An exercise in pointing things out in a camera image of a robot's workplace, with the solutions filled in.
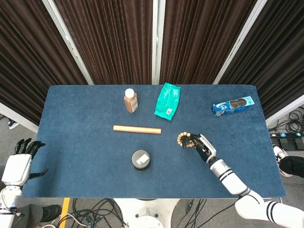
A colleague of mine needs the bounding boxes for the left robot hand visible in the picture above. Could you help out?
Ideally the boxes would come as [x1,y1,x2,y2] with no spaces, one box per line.
[1,138,48,186]

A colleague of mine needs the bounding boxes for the green snack bag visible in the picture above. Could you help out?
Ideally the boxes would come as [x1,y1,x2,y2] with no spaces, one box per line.
[154,82,181,122]

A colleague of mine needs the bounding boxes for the wooden bead bracelet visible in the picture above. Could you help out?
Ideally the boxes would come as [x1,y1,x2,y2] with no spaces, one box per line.
[176,132,193,150]

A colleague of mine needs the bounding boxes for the wooden rolling pin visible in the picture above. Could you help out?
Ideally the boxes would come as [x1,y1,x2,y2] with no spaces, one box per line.
[113,125,162,135]

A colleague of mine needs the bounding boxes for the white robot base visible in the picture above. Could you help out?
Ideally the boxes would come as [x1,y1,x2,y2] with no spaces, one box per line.
[113,198,179,228]

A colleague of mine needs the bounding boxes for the white sneaker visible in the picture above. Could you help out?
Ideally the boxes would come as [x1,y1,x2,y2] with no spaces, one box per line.
[273,145,291,178]

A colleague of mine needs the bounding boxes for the white partition base rail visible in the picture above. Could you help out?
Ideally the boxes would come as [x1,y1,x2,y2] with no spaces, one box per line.
[265,95,304,126]
[0,102,39,133]

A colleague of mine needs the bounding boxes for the black shoe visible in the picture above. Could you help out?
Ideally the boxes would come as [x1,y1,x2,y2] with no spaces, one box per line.
[40,204,62,223]

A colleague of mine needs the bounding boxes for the brown juice bottle white cap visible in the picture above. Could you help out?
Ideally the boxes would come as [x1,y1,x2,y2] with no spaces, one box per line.
[123,88,139,114]

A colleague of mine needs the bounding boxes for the black mesh pen holder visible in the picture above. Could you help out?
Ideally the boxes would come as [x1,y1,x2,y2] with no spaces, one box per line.
[131,149,152,172]

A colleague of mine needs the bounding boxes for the dark brown curtain panel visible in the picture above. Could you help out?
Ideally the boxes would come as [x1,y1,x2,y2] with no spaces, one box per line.
[159,0,258,85]
[54,0,154,86]
[0,0,87,125]
[219,0,304,119]

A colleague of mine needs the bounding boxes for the blue table cloth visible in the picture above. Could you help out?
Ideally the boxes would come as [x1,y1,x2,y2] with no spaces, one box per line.
[21,84,285,199]

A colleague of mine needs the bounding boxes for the black trouser leg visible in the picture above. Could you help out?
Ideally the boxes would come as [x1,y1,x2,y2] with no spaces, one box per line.
[280,155,304,179]

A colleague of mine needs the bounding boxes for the black floor cable tangle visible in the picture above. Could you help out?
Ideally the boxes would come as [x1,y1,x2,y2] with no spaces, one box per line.
[54,198,130,228]

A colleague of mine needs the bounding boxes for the white partition post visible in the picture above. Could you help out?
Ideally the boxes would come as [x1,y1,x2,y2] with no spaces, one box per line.
[213,0,265,85]
[42,0,94,86]
[152,0,166,85]

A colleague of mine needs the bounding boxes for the black coiled floor cables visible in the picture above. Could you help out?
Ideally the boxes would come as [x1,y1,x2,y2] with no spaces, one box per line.
[268,108,304,135]

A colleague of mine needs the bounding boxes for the blue cookie box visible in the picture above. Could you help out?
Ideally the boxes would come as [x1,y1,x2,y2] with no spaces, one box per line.
[211,95,256,118]

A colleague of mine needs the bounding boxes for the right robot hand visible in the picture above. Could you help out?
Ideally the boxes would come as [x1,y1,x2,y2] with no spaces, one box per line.
[181,133,218,164]

